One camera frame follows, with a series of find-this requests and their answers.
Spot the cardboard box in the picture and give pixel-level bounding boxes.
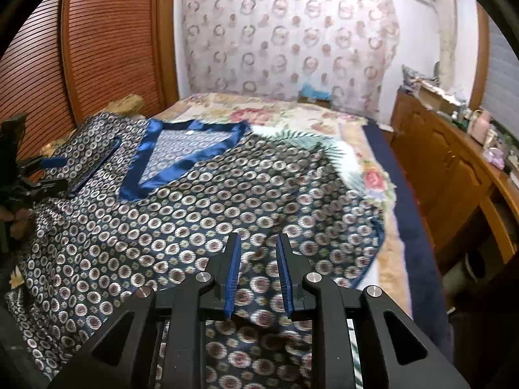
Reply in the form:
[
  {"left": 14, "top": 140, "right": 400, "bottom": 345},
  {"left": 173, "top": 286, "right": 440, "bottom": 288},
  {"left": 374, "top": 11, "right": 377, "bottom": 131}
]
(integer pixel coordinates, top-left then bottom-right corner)
[{"left": 417, "top": 82, "right": 460, "bottom": 115}]

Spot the palm leaf print bed sheet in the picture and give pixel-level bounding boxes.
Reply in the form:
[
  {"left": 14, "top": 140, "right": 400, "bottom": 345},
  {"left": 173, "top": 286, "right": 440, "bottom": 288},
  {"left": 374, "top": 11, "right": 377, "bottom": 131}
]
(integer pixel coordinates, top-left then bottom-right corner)
[{"left": 251, "top": 127, "right": 366, "bottom": 189}]

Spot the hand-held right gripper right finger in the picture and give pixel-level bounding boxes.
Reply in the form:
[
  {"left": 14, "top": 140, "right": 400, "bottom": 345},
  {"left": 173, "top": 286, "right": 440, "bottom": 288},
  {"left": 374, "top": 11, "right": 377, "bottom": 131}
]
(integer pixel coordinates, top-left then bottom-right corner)
[{"left": 276, "top": 234, "right": 471, "bottom": 389}]

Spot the sheer circle-patterned curtain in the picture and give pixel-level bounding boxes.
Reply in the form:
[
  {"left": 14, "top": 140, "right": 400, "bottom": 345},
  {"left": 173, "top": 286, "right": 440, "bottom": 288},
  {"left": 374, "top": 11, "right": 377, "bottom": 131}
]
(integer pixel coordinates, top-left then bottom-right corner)
[{"left": 174, "top": 0, "right": 401, "bottom": 116}]

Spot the navy patterned satin-trimmed top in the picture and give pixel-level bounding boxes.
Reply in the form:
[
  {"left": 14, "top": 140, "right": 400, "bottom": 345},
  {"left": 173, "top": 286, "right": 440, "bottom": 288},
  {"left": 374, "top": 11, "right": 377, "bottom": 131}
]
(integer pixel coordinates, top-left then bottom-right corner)
[{"left": 4, "top": 111, "right": 386, "bottom": 389}]

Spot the grey window shutter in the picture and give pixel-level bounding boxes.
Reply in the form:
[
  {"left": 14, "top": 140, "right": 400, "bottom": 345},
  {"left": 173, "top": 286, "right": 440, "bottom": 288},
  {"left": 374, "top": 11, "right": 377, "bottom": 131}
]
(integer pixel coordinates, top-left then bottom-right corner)
[{"left": 484, "top": 15, "right": 519, "bottom": 139}]

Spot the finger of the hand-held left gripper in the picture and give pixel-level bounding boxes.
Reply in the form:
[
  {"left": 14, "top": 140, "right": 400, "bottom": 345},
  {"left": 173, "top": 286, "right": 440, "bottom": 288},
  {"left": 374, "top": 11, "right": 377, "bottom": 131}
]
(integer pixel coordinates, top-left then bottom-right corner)
[
  {"left": 17, "top": 155, "right": 69, "bottom": 174},
  {"left": 10, "top": 178, "right": 69, "bottom": 202}
]

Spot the gold sunflower pillow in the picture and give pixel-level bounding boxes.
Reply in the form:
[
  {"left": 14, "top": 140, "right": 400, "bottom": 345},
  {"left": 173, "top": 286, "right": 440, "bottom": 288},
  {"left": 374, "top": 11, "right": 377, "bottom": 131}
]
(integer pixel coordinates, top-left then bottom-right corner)
[{"left": 98, "top": 93, "right": 147, "bottom": 119}]

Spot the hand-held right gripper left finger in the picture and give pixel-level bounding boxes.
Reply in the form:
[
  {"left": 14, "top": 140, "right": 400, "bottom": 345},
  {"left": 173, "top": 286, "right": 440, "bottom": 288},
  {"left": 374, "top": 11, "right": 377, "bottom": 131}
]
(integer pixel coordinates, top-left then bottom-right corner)
[{"left": 48, "top": 233, "right": 244, "bottom": 389}]

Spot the floral blanket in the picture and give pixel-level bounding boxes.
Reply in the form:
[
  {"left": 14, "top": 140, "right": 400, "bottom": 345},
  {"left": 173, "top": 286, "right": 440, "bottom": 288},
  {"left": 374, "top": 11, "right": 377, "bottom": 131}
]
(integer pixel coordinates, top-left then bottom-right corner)
[{"left": 162, "top": 92, "right": 414, "bottom": 321}]

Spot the cream lace curtain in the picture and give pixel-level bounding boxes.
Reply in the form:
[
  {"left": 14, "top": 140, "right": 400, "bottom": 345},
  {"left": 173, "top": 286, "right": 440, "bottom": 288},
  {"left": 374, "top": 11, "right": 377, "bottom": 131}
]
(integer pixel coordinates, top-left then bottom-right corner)
[{"left": 421, "top": 0, "right": 457, "bottom": 90}]

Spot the wooden louvered door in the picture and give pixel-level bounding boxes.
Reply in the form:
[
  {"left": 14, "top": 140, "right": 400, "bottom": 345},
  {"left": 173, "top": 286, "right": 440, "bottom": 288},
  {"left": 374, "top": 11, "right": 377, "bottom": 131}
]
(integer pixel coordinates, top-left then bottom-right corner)
[{"left": 0, "top": 0, "right": 180, "bottom": 180}]

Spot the lilac crumpled cloth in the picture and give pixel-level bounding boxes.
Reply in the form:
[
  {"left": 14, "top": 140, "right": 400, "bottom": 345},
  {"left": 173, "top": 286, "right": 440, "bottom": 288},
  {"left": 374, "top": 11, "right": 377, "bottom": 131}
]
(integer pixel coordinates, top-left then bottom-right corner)
[{"left": 486, "top": 147, "right": 506, "bottom": 170}]

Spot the wooden cabinet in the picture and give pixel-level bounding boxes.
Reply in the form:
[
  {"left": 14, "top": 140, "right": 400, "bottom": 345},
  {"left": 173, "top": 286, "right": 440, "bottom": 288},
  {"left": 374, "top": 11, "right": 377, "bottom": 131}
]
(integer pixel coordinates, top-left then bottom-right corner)
[{"left": 389, "top": 89, "right": 519, "bottom": 277}]

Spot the patterned fabric bag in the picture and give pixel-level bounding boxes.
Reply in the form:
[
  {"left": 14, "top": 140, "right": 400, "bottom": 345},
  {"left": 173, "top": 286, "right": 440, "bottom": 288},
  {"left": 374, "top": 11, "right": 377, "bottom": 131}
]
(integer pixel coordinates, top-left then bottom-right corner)
[{"left": 401, "top": 63, "right": 441, "bottom": 87}]

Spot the blue box by wall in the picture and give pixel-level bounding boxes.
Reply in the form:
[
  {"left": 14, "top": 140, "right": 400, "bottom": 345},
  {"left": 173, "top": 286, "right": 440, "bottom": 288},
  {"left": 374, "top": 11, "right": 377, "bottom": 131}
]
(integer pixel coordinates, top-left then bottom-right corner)
[{"left": 299, "top": 82, "right": 334, "bottom": 100}]

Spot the navy blanket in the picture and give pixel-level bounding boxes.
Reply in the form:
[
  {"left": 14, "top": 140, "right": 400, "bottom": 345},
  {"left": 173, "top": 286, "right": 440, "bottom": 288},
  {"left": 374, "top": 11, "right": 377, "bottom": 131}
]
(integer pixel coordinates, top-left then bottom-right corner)
[{"left": 362, "top": 124, "right": 454, "bottom": 358}]

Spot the wooden window frame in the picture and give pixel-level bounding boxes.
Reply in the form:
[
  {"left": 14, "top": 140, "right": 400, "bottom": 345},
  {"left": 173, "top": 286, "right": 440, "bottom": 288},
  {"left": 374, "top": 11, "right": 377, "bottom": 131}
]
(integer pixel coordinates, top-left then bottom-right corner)
[{"left": 467, "top": 3, "right": 492, "bottom": 111}]

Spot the pink jug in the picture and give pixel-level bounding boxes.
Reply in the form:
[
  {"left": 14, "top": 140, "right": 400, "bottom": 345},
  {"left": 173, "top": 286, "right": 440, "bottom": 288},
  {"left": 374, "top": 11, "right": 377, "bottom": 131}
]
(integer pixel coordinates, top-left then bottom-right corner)
[{"left": 467, "top": 108, "right": 492, "bottom": 145}]

